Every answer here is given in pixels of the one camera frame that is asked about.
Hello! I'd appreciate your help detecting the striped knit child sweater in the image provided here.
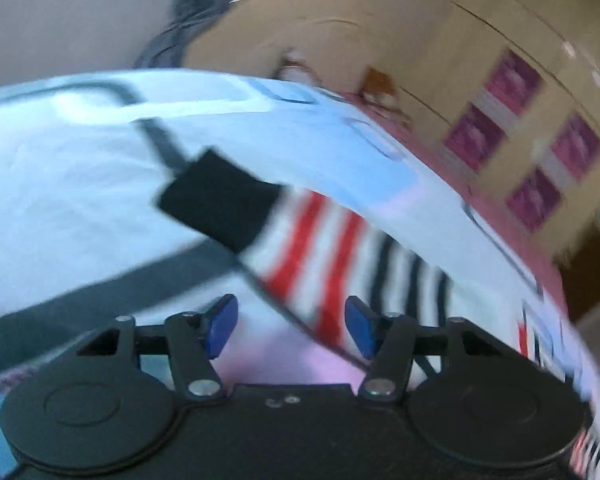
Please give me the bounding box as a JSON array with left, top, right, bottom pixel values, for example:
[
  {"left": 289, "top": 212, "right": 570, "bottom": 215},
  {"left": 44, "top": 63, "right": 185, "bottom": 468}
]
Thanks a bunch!
[{"left": 159, "top": 151, "right": 600, "bottom": 479}]

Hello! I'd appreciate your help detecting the patterned light blue bedspread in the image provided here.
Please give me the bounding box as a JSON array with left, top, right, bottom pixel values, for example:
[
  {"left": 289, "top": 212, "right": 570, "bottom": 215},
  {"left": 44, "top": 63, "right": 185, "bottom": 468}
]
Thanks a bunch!
[{"left": 0, "top": 70, "right": 600, "bottom": 479}]

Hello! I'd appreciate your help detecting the lower right pink poster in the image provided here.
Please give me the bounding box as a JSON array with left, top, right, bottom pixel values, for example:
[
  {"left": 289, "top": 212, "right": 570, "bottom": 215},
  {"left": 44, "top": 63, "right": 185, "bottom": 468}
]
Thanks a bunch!
[{"left": 506, "top": 168, "right": 562, "bottom": 233}]

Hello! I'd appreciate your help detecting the pink poster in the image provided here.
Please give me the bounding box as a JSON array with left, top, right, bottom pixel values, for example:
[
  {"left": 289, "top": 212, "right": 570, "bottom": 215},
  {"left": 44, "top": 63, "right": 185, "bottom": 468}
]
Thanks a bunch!
[
  {"left": 484, "top": 49, "right": 543, "bottom": 116},
  {"left": 443, "top": 104, "right": 505, "bottom": 172},
  {"left": 550, "top": 114, "right": 600, "bottom": 182},
  {"left": 506, "top": 168, "right": 562, "bottom": 233}
]

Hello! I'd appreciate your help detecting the lower left pink poster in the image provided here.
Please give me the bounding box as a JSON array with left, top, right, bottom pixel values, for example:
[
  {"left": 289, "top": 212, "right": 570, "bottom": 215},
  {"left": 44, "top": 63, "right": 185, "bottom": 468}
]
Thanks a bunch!
[{"left": 443, "top": 104, "right": 505, "bottom": 172}]

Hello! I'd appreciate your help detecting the orange plush toy pillow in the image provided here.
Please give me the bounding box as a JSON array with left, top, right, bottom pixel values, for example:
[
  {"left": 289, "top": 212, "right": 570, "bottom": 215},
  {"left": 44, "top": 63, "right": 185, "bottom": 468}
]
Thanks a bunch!
[{"left": 360, "top": 67, "right": 411, "bottom": 128}]

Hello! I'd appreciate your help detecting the upper right pink poster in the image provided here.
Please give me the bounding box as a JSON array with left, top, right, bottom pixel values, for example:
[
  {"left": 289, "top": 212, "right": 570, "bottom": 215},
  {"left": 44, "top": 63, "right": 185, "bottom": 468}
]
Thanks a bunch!
[{"left": 550, "top": 114, "right": 600, "bottom": 182}]

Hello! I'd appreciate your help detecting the upper left pink poster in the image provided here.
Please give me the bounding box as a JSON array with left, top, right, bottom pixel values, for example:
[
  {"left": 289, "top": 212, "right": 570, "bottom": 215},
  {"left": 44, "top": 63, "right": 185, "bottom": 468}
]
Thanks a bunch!
[{"left": 484, "top": 49, "right": 543, "bottom": 116}]

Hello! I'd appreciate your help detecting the cream wardrobe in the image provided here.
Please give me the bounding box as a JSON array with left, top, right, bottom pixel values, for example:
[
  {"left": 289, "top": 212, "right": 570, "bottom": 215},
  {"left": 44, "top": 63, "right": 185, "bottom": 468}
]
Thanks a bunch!
[{"left": 380, "top": 0, "right": 600, "bottom": 258}]

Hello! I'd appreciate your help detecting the cream round headboard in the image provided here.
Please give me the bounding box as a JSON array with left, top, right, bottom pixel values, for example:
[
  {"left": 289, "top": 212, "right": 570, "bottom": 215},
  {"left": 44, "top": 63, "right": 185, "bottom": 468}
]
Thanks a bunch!
[{"left": 181, "top": 0, "right": 388, "bottom": 92}]

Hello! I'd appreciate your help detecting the grey curtain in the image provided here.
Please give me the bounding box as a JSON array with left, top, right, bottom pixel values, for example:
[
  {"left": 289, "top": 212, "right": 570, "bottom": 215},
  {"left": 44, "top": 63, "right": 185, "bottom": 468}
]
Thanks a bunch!
[{"left": 134, "top": 0, "right": 233, "bottom": 70}]

